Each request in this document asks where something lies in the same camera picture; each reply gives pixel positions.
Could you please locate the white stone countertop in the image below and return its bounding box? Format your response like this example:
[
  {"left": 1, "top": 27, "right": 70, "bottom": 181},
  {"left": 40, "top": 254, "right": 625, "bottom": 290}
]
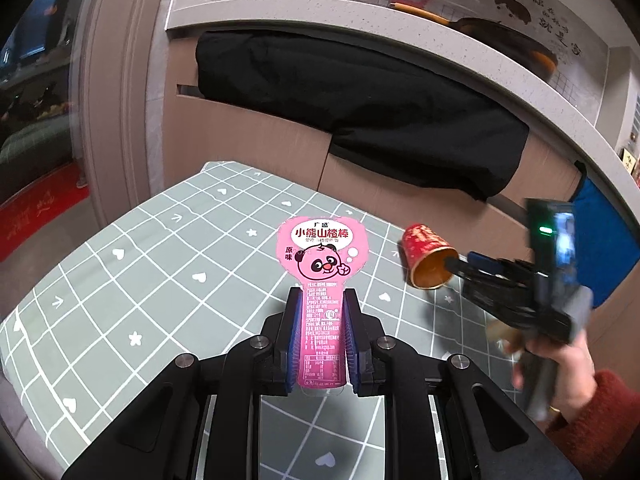
[{"left": 164, "top": 0, "right": 639, "bottom": 223}]

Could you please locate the green checked tablecloth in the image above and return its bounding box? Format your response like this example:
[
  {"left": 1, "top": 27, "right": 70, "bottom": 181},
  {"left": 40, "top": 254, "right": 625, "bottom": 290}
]
[{"left": 1, "top": 162, "right": 511, "bottom": 479}]

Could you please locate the black hanging cloth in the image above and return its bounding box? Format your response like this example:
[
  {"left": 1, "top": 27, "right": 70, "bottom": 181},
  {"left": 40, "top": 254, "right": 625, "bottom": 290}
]
[{"left": 195, "top": 29, "right": 529, "bottom": 202}]

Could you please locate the glass sliding door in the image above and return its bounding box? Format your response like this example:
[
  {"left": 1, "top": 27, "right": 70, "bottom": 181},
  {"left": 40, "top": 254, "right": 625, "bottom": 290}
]
[{"left": 1, "top": 0, "right": 86, "bottom": 202}]

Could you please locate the camera box with screen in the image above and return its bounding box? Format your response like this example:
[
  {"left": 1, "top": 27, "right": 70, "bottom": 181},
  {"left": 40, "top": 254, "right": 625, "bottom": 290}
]
[{"left": 526, "top": 198, "right": 579, "bottom": 309}]

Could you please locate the blue hanging towel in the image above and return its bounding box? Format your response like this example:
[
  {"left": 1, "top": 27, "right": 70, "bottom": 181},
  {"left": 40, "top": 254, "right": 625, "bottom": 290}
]
[{"left": 570, "top": 162, "right": 639, "bottom": 309}]

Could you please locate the black wok with orange handle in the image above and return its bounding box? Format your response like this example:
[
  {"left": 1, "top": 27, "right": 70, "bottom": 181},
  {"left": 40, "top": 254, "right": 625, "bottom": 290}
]
[{"left": 390, "top": 2, "right": 558, "bottom": 82}]

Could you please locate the red floor mat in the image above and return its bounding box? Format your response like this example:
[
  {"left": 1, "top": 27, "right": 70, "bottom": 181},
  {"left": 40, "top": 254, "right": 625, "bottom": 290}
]
[{"left": 1, "top": 162, "right": 89, "bottom": 261}]

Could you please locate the person's right hand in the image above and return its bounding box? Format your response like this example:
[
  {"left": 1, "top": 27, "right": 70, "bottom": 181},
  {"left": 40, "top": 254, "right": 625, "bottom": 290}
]
[{"left": 502, "top": 328, "right": 598, "bottom": 422}]

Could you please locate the red fuzzy sleeve forearm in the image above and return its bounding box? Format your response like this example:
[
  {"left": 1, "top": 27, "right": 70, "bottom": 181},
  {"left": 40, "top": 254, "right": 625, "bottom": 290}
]
[{"left": 546, "top": 370, "right": 640, "bottom": 480}]

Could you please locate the pink panda snack wrapper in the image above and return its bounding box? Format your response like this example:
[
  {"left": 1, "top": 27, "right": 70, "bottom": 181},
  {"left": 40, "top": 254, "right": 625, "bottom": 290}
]
[{"left": 276, "top": 217, "right": 369, "bottom": 390}]

